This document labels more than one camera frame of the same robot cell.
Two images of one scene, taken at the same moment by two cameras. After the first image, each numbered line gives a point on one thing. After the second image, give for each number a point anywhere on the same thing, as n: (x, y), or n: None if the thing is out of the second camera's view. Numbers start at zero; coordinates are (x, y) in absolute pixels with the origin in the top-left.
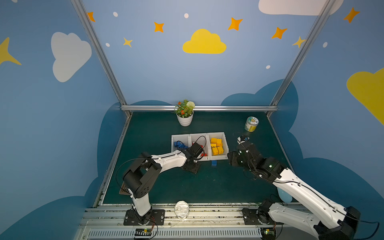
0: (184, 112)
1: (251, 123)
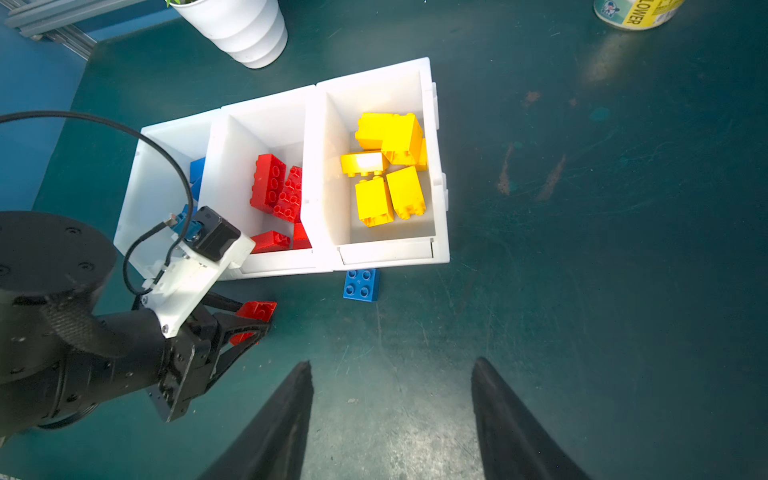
0: (253, 32)
1: (635, 15)
